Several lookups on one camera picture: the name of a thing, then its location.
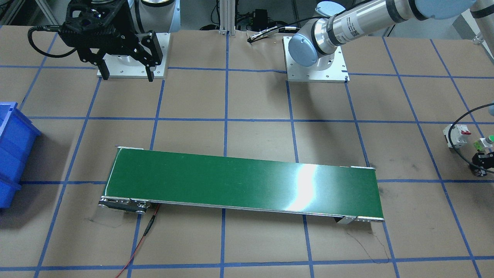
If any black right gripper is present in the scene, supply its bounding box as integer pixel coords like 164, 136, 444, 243
58, 0, 162, 82

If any black cylindrical capacitor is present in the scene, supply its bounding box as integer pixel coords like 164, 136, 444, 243
469, 165, 487, 177

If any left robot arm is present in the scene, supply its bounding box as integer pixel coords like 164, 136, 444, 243
284, 0, 493, 74

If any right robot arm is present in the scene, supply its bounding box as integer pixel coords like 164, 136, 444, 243
58, 0, 180, 81

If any white circuit breaker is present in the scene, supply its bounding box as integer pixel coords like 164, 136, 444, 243
443, 124, 471, 149

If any green conveyor belt unit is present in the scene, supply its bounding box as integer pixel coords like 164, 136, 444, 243
98, 147, 384, 224

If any blue plastic bin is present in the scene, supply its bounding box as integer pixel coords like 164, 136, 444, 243
0, 102, 42, 209

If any black power adapter box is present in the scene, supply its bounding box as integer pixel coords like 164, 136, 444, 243
249, 9, 274, 31

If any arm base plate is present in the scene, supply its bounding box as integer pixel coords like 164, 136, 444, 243
283, 36, 350, 83
104, 33, 171, 79

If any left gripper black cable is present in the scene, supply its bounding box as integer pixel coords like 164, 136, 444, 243
448, 101, 494, 173

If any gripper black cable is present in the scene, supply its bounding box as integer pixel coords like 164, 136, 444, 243
448, 101, 494, 173
27, 24, 78, 58

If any green push button switch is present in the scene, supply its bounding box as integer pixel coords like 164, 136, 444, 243
473, 134, 494, 153

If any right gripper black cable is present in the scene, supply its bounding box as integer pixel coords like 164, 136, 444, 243
27, 24, 78, 58

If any aluminium frame post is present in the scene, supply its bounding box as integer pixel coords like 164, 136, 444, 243
219, 0, 237, 37

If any red and black cable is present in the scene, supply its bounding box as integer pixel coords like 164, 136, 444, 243
115, 203, 161, 278

